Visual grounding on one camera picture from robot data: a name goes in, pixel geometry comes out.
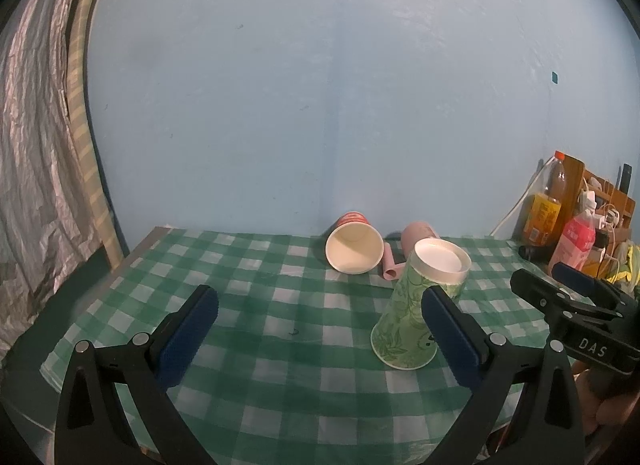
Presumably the black cylindrical object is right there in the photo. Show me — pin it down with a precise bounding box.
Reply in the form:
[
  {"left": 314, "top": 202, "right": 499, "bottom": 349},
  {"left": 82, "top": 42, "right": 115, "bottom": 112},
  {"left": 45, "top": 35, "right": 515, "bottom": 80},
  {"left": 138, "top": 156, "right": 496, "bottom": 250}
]
[{"left": 518, "top": 244, "right": 552, "bottom": 262}]

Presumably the silver foil curtain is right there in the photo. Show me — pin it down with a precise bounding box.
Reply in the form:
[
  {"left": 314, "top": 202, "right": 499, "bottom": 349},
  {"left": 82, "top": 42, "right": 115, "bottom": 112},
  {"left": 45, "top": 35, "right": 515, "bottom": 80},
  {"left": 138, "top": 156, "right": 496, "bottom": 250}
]
[{"left": 0, "top": 0, "right": 110, "bottom": 363}]

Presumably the pink label bottle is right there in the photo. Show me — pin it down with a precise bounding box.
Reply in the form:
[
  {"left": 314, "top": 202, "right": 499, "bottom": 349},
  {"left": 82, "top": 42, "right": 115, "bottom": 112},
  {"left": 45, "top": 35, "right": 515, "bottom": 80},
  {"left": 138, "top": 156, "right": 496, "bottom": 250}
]
[{"left": 548, "top": 190, "right": 599, "bottom": 277}]

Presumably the yellow green cloth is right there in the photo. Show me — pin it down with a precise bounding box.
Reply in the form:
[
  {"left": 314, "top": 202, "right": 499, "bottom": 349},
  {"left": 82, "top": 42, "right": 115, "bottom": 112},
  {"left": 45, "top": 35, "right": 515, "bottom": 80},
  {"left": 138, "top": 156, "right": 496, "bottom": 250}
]
[{"left": 606, "top": 241, "right": 640, "bottom": 292}]

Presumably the white cable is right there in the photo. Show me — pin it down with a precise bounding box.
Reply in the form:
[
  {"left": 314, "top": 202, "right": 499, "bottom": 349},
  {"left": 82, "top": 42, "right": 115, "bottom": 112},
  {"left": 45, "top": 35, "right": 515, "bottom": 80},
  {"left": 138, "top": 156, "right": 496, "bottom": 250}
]
[{"left": 489, "top": 156, "right": 557, "bottom": 239}]

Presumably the pink paper roll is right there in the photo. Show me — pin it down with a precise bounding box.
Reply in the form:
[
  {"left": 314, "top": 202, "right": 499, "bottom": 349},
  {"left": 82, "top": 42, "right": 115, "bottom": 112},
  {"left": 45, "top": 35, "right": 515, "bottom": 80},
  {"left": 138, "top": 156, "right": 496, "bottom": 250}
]
[{"left": 382, "top": 241, "right": 405, "bottom": 281}]

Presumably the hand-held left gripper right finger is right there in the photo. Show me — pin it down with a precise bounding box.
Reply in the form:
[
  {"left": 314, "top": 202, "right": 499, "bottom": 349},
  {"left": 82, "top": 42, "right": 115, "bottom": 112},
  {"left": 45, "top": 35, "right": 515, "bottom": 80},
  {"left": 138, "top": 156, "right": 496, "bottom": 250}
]
[{"left": 421, "top": 286, "right": 587, "bottom": 465}]

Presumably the orange drink bottle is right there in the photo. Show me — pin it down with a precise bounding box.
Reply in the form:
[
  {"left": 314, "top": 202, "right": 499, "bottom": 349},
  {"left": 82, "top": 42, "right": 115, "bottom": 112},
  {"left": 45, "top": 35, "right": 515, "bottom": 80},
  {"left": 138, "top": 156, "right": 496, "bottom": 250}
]
[{"left": 522, "top": 150, "right": 571, "bottom": 247}]

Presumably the green leaf-print paper cup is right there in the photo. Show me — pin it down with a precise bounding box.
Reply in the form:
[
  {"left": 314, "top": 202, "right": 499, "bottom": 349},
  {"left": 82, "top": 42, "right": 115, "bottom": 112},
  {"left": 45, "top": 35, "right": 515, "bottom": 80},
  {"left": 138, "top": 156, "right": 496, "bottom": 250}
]
[{"left": 370, "top": 237, "right": 473, "bottom": 371}]

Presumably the green checked tablecloth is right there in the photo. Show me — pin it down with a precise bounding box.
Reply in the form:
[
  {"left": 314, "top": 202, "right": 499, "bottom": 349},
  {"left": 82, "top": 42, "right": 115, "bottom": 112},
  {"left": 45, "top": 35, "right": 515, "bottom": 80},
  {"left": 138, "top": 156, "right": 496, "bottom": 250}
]
[{"left": 39, "top": 227, "right": 568, "bottom": 465}]

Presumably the red paper cup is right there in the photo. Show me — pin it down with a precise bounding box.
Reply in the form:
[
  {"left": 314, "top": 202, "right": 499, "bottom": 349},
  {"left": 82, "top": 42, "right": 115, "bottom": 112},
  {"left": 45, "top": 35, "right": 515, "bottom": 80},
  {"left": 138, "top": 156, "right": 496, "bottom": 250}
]
[{"left": 325, "top": 210, "right": 385, "bottom": 275}]

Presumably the wooden desk rack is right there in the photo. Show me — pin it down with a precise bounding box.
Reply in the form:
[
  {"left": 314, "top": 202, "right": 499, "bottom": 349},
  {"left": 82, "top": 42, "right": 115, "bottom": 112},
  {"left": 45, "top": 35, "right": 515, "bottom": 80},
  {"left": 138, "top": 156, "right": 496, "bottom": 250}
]
[{"left": 561, "top": 154, "right": 637, "bottom": 247}]

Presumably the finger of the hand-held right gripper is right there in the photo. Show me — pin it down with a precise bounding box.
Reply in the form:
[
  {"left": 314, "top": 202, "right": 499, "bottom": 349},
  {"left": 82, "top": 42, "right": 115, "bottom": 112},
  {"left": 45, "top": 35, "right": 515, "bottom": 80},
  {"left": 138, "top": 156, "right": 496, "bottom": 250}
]
[
  {"left": 552, "top": 261, "right": 637, "bottom": 315},
  {"left": 510, "top": 268, "right": 622, "bottom": 338}
]

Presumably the person's right hand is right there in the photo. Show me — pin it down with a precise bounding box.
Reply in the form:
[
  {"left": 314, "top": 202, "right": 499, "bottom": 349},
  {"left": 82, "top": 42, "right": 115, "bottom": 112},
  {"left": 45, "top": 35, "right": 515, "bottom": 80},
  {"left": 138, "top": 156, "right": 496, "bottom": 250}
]
[{"left": 571, "top": 359, "right": 640, "bottom": 437}]

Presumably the striped fabric strip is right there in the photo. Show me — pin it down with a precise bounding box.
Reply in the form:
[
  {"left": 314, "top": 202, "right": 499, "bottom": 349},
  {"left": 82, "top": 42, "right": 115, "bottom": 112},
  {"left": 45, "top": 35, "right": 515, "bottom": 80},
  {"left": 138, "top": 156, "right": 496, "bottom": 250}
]
[{"left": 64, "top": 0, "right": 125, "bottom": 268}]

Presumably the pink plastic cup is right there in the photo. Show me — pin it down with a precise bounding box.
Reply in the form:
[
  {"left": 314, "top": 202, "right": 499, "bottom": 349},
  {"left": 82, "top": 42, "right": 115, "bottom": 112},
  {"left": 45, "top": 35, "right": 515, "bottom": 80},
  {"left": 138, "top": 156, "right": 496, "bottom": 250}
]
[{"left": 400, "top": 221, "right": 442, "bottom": 266}]

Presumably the white charger plug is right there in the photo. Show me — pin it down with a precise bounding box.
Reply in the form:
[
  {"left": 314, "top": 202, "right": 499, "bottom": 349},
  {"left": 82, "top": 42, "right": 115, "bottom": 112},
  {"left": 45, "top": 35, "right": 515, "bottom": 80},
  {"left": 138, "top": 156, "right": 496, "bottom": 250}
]
[{"left": 592, "top": 209, "right": 622, "bottom": 233}]

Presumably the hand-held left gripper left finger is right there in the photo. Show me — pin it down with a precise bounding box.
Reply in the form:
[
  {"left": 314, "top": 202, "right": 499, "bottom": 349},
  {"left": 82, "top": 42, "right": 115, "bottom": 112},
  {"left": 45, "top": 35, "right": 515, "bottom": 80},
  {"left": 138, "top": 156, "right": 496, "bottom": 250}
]
[{"left": 54, "top": 285, "right": 220, "bottom": 465}]

